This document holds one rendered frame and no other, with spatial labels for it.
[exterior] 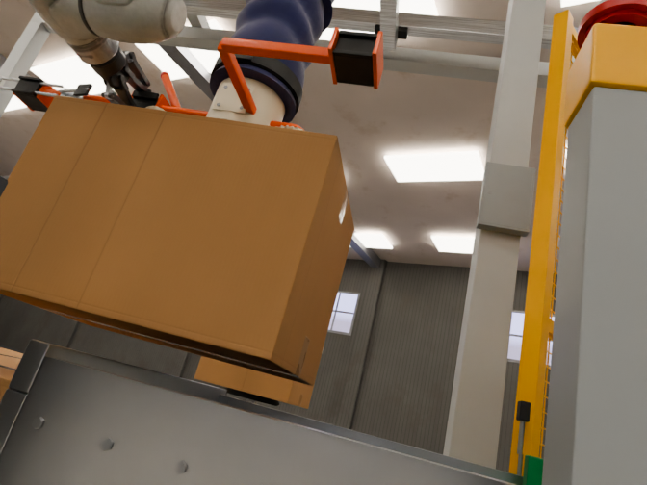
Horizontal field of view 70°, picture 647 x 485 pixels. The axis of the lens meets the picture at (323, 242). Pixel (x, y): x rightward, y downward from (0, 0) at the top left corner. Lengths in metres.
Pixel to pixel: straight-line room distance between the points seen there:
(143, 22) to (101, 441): 0.67
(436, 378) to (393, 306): 1.68
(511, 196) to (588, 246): 1.66
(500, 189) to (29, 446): 1.81
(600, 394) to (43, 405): 0.56
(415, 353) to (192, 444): 8.81
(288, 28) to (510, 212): 1.21
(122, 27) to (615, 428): 0.89
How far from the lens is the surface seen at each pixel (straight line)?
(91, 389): 0.62
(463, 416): 1.84
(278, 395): 2.66
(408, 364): 9.30
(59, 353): 0.68
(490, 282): 1.95
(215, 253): 0.77
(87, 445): 0.62
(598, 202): 0.42
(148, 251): 0.82
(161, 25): 0.93
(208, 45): 4.16
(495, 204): 2.02
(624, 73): 0.49
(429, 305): 9.48
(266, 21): 1.22
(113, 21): 0.96
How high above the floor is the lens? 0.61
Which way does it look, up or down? 20 degrees up
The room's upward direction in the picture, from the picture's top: 15 degrees clockwise
